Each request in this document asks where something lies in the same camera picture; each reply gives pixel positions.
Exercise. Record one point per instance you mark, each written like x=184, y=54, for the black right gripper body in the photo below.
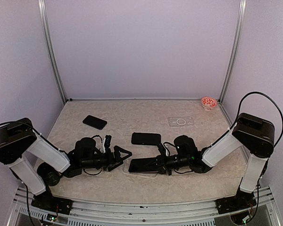
x=166, y=164

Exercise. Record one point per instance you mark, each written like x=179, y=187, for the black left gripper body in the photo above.
x=111, y=162

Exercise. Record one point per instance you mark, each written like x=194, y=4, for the clear magsafe phone case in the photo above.
x=180, y=121
x=145, y=175

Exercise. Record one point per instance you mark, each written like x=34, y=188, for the black smartphone with teal edge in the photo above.
x=146, y=139

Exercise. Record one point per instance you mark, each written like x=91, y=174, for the black phone with purple edge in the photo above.
x=95, y=122

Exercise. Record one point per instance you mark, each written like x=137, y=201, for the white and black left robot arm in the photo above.
x=39, y=164

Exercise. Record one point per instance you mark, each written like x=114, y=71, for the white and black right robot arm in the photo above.
x=251, y=132

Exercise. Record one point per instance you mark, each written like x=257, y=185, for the black mug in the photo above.
x=49, y=175

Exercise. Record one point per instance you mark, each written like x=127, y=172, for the red patterned small bowl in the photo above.
x=208, y=103

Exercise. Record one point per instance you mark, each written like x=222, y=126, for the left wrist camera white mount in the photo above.
x=105, y=145

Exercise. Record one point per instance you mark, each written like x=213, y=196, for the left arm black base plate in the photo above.
x=53, y=204

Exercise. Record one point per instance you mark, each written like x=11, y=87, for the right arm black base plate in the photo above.
x=234, y=203

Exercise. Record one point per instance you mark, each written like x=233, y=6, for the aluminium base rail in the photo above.
x=194, y=213

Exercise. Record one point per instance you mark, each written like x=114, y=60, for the left aluminium frame post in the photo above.
x=50, y=50

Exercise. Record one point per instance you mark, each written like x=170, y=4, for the aluminium frame post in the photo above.
x=50, y=50
x=234, y=50

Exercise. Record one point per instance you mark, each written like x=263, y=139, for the right aluminium frame post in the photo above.
x=234, y=50

